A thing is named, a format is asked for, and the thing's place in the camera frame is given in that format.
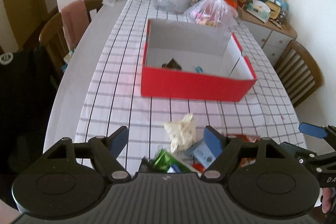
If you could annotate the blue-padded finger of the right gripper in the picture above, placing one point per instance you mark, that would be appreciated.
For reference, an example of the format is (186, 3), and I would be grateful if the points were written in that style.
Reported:
(312, 130)

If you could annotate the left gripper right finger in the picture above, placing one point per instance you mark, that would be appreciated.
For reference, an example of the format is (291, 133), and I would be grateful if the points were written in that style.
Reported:
(226, 151)

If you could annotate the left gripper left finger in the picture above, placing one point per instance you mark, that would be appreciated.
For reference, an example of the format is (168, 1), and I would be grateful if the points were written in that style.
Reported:
(105, 151)

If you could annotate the red foil snack bag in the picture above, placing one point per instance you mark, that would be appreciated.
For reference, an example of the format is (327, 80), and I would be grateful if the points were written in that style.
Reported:
(247, 156)

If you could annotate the light blue snack packet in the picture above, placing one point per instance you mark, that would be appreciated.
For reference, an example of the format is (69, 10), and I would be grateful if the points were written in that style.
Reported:
(201, 153)

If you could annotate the cream white snack packet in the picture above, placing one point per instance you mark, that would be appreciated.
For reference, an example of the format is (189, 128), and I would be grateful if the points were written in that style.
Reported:
(182, 134)

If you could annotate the green foil snack packet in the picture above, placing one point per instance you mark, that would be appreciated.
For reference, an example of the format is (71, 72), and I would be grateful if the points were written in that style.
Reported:
(163, 162)

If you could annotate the blue candy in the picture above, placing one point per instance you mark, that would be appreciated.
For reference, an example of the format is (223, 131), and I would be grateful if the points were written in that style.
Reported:
(198, 69)

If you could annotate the dark brown snack packet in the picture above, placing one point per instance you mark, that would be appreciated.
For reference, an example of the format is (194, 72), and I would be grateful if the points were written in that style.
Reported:
(172, 64)

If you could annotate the plastic bag with pink snacks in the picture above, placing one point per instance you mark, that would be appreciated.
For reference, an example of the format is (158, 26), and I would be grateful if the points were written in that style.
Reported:
(213, 13)

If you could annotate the person's right hand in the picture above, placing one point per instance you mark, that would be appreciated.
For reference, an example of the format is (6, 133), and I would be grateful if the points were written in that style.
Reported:
(327, 199)

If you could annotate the checkered white tablecloth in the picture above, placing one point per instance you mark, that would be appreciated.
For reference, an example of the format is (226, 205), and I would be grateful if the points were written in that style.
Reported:
(114, 96)

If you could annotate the right wooden chair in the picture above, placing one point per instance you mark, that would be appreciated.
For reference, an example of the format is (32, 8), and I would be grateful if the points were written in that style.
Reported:
(298, 72)

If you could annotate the wooden chair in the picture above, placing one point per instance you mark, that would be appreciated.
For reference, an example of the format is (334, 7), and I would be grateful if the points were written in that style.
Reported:
(298, 72)
(52, 36)

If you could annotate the red cardboard box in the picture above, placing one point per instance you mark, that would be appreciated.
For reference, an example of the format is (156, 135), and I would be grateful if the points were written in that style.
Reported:
(227, 73)

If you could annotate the white drawer cabinet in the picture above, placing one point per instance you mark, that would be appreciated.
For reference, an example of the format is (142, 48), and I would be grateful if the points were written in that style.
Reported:
(271, 39)

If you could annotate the left wooden chair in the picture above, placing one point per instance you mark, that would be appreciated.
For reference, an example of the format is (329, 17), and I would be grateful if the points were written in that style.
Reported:
(52, 36)

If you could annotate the yellow retro radio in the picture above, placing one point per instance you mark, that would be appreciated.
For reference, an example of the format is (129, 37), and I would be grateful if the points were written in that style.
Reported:
(278, 9)

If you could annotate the pink cloth on chair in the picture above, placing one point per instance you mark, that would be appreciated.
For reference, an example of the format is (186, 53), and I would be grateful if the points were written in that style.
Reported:
(75, 21)

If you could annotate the tissue box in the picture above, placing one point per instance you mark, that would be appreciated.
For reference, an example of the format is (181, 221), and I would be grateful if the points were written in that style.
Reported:
(259, 10)

